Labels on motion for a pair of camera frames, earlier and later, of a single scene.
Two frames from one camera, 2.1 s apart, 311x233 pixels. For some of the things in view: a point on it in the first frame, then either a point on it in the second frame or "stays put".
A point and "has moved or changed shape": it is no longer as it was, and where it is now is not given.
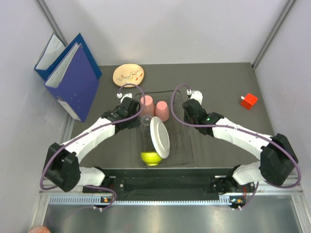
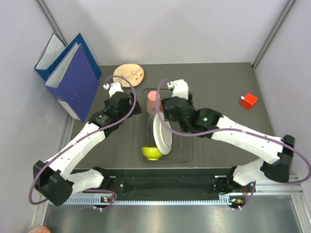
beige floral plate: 128,74 stays put
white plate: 160,137 has moved or changed shape
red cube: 249,101 stays put
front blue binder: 74,82 stays put
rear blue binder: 55,52 stays put
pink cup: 149,108 → 151,102
